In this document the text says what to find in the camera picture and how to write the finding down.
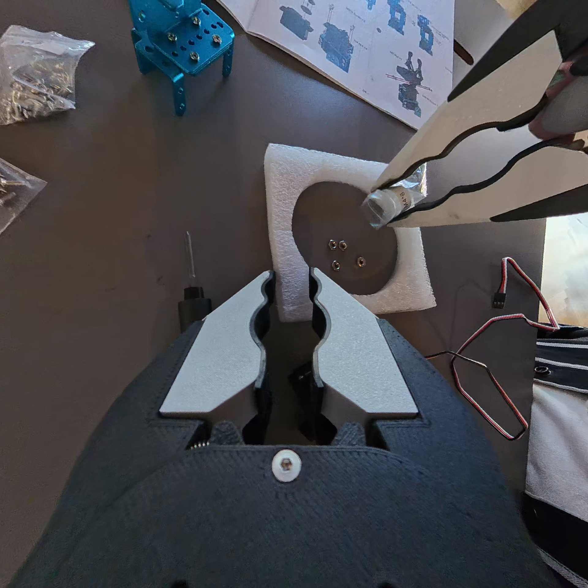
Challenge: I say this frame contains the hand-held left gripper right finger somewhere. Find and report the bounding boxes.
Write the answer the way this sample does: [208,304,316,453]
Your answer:
[309,267,420,445]

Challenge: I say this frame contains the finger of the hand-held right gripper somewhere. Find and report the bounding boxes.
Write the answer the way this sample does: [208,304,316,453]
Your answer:
[388,138,588,229]
[371,30,560,193]

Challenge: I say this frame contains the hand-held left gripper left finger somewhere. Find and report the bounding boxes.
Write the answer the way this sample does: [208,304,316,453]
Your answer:
[159,270,275,445]

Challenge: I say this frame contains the black servo with striped cable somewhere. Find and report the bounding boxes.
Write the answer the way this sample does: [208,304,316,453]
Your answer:
[288,257,561,442]

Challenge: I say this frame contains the clear bag of short screws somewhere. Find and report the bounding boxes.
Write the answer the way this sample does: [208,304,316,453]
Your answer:
[360,163,429,230]

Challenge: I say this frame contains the blue metal bracket assembly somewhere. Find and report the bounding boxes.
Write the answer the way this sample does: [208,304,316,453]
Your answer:
[129,0,236,116]

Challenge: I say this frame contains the dark desk with wooden edge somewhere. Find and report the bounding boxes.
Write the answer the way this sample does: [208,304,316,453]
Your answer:
[0,0,547,588]

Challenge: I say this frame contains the black screwdriver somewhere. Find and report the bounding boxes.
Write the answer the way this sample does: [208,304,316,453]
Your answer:
[178,231,213,332]

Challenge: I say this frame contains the open instruction booklet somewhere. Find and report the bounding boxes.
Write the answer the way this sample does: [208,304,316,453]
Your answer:
[216,0,455,130]

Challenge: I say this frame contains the white foam square with hole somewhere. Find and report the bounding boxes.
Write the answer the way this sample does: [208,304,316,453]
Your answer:
[264,143,437,323]

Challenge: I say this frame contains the person's striped black shirt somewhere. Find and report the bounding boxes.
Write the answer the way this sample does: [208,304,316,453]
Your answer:
[523,324,588,588]

